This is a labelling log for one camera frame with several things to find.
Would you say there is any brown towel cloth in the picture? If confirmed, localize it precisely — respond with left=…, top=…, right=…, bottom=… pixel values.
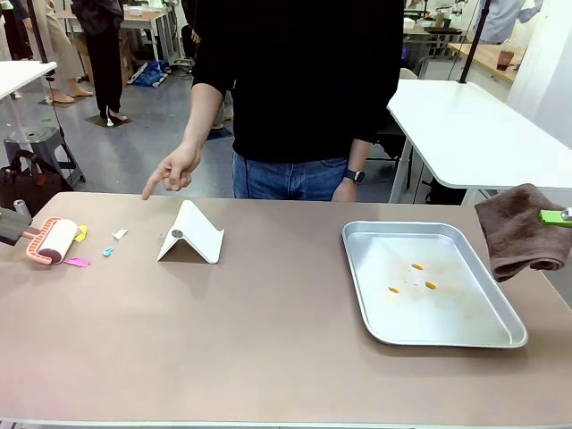
left=474, top=182, right=572, bottom=282

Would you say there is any salmon lint roller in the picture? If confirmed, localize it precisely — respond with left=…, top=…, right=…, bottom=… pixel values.
left=0, top=207, right=81, bottom=266

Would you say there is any person's right forearm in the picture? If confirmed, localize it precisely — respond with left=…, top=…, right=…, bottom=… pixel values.
left=181, top=81, right=224, bottom=151

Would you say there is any person's left forearm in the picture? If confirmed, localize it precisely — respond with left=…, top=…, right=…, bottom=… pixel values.
left=346, top=137, right=374, bottom=173

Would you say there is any person's left hand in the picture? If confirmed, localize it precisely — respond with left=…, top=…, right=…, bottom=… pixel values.
left=332, top=178, right=358, bottom=202

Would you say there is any person's right hand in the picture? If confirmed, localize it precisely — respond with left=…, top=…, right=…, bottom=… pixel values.
left=141, top=142, right=203, bottom=201

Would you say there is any large white table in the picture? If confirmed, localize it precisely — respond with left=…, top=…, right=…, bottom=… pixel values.
left=386, top=79, right=572, bottom=206

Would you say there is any silver metal tray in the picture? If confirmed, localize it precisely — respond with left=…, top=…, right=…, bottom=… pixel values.
left=341, top=220, right=529, bottom=349

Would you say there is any wooden workbench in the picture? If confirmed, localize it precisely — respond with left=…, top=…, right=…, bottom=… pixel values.
left=449, top=42, right=528, bottom=84

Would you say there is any black stand pole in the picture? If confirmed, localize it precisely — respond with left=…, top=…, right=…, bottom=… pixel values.
left=458, top=0, right=492, bottom=85

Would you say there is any bystander in light blue shirt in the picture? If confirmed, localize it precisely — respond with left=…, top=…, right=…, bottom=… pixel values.
left=480, top=0, right=544, bottom=46

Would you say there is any person in black sweater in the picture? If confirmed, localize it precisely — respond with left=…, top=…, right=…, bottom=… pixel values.
left=191, top=0, right=406, bottom=201

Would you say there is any white folded stand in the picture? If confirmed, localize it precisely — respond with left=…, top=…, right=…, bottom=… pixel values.
left=156, top=199, right=225, bottom=265

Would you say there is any blue plastic bag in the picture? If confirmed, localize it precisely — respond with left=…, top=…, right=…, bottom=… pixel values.
left=131, top=60, right=169, bottom=88

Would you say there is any wooden desk with white legs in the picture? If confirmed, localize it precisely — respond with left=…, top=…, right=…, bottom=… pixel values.
left=55, top=8, right=170, bottom=63

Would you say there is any bystander in black clothes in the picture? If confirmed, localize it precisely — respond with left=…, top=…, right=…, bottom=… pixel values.
left=71, top=0, right=130, bottom=122

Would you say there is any grey plastic stool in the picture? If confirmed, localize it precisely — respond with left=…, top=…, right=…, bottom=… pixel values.
left=3, top=126, right=87, bottom=187

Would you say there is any bystander in beige trousers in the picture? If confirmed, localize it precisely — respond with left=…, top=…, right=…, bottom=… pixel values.
left=33, top=0, right=95, bottom=105

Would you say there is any dark brown bag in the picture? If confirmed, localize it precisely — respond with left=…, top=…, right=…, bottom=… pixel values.
left=0, top=150, right=75, bottom=218

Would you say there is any small white table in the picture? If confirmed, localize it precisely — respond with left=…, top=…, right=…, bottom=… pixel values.
left=0, top=60, right=58, bottom=102

